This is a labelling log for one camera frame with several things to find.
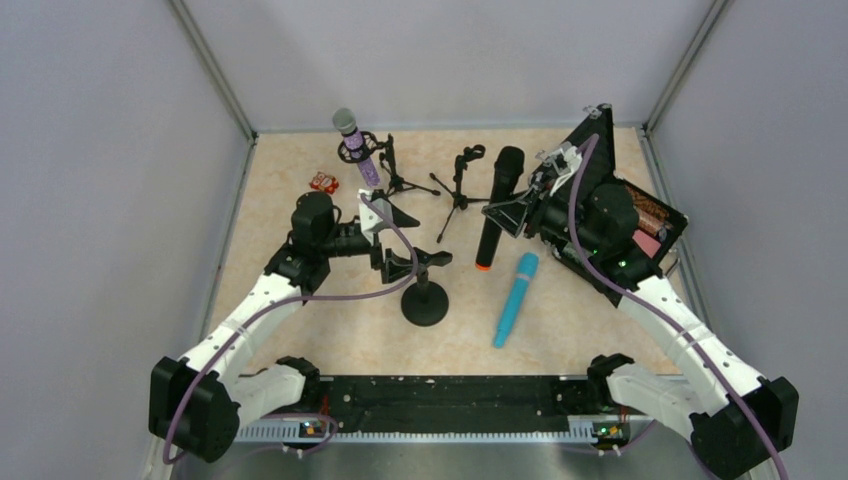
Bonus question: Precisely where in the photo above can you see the round base microphone stand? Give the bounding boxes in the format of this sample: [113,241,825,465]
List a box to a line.
[401,247,453,327]

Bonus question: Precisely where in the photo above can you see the black microphone orange end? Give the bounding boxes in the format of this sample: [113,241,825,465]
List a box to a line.
[474,146,527,272]

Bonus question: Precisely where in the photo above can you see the teal microphone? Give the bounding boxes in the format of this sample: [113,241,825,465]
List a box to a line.
[493,252,540,349]

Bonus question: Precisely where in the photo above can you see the shock mount tripod stand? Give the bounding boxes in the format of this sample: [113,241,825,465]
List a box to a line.
[337,131,441,197]

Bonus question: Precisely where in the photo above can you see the purple glitter microphone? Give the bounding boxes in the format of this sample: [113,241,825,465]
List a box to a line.
[332,107,380,188]

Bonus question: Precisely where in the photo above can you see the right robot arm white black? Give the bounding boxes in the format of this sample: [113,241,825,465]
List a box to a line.
[478,179,799,479]

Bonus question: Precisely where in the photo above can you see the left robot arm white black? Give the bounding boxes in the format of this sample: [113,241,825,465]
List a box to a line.
[148,189,420,466]

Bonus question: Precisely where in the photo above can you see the small black tripod stand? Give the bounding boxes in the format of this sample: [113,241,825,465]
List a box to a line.
[429,144,489,244]

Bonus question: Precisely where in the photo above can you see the red owl toy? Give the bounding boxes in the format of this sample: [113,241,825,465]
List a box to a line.
[309,171,340,195]

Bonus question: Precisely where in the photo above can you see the black foam lined case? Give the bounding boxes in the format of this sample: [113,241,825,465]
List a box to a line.
[544,103,688,305]

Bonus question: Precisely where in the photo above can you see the poker chip rolls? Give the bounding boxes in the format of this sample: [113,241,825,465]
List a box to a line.
[624,183,673,241]

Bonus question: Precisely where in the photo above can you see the pink card box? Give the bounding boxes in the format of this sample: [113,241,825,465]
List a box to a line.
[632,229,662,259]

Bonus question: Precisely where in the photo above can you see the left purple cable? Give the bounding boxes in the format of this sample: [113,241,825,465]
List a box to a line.
[161,192,420,466]

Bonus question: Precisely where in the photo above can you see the purple cable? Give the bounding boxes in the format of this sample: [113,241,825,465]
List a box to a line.
[161,192,420,466]
[566,134,793,480]

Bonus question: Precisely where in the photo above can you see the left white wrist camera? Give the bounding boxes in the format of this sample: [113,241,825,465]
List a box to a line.
[357,189,392,237]

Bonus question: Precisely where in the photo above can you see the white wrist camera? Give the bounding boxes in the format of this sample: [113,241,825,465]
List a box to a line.
[532,142,583,194]
[357,189,392,237]

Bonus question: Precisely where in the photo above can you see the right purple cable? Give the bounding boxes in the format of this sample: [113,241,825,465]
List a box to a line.
[566,134,793,480]

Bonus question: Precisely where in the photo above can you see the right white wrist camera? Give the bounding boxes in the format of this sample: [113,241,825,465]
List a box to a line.
[532,142,583,194]

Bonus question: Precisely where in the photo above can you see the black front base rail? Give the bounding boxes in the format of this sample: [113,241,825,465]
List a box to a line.
[306,375,606,434]

